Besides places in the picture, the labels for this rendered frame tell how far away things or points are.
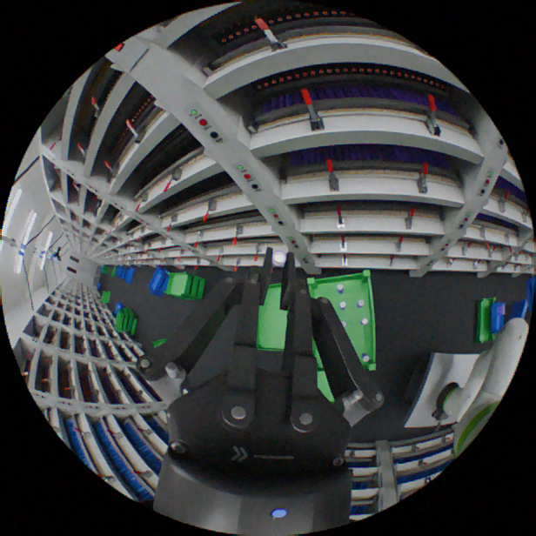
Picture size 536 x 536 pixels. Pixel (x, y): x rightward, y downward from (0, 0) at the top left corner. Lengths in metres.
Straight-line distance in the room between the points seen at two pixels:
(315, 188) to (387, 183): 0.21
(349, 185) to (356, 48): 0.37
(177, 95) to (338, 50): 0.30
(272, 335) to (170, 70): 0.96
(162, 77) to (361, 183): 0.54
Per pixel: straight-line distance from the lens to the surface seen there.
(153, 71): 0.44
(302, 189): 0.52
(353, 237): 0.82
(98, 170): 0.99
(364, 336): 0.60
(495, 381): 0.44
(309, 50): 0.34
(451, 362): 0.96
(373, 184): 0.51
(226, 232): 0.85
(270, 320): 0.83
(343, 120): 0.40
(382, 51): 0.37
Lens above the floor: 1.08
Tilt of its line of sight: 57 degrees down
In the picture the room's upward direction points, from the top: 52 degrees counter-clockwise
